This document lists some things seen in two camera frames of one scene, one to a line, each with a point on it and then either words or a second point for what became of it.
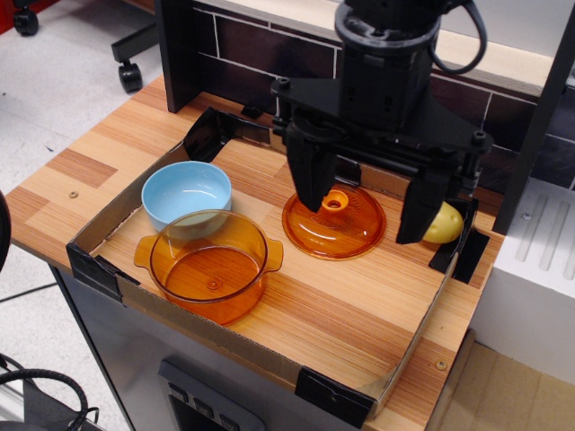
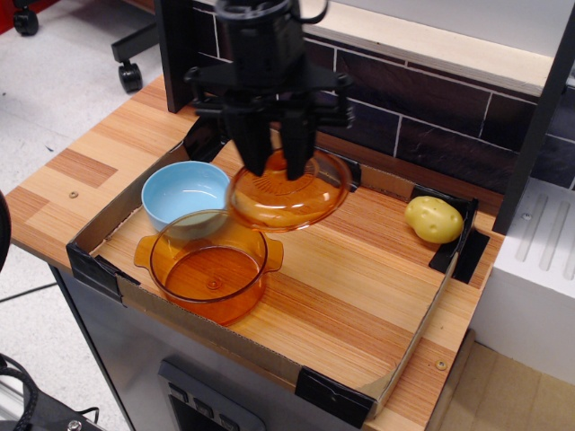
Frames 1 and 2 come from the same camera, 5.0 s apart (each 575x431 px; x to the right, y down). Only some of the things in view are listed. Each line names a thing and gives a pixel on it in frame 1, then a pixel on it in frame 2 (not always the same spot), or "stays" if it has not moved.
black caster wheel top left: [26, 21] stays
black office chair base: [130, 74] stays
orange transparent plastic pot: [211, 265] stays
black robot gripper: [381, 111] → [263, 73]
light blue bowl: [182, 189] stays
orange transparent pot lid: [350, 224] → [276, 202]
